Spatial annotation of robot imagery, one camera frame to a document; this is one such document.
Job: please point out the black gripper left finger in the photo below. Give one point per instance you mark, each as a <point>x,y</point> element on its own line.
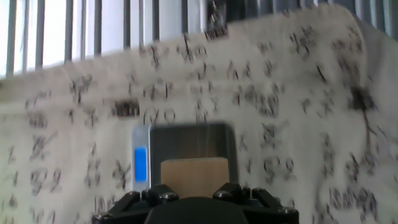
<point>130,205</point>

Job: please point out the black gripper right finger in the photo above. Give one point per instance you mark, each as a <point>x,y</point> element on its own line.
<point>264,208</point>

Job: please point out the silver digital pocket scale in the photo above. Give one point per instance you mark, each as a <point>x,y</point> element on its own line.
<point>186,140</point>

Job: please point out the beige calligraphy print cloth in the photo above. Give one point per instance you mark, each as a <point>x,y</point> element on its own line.
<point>280,140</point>

